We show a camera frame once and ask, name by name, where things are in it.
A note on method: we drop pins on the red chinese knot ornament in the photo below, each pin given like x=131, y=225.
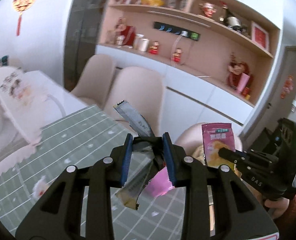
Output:
x=20, y=6

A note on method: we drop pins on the beige chair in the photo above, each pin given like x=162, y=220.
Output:
x=143, y=89
x=95, y=81
x=191, y=138

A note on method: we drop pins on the yellow teapot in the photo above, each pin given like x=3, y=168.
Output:
x=153, y=3

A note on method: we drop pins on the red framed picture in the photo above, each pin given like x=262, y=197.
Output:
x=259, y=36

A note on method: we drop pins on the right red figurine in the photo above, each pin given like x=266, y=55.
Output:
x=176, y=55

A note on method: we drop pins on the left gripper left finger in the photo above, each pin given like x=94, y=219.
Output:
x=57, y=214

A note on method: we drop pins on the near beige chair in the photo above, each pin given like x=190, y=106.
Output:
x=191, y=138

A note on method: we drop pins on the red sleeve forearm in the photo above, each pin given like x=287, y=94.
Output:
x=286, y=224

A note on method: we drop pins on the dark wine bottle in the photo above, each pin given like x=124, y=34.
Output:
x=229, y=19

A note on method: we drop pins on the yellow bin liner bag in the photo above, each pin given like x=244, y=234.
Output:
x=199, y=154

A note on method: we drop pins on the wooden wall shelf unit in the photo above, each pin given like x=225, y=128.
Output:
x=207, y=31

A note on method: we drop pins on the left red figurine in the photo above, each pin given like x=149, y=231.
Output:
x=153, y=49

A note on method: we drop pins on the red door decoration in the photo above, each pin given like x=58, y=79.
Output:
x=287, y=87

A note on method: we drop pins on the person's right hand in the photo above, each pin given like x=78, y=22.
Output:
x=275, y=208

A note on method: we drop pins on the black water dispenser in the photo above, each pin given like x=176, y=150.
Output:
x=266, y=142

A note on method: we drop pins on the silver foil wrapper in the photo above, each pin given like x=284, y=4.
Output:
x=142, y=150

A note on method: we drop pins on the white lower cabinet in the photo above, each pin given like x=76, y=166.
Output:
x=190, y=97

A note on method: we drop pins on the red fortune god figurine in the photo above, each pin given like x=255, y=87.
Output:
x=208, y=9

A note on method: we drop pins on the pink chip packet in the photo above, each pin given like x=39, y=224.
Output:
x=217, y=135

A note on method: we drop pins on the far beige chair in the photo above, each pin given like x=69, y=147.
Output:
x=95, y=81

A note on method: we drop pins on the white canister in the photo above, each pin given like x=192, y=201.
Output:
x=141, y=43

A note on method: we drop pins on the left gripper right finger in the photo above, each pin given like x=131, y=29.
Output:
x=217, y=203

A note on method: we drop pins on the mesh food cover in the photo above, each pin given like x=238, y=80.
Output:
x=26, y=105

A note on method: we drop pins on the pink toy box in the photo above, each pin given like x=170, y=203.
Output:
x=160, y=184

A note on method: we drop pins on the middle beige chair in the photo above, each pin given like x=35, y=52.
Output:
x=143, y=89

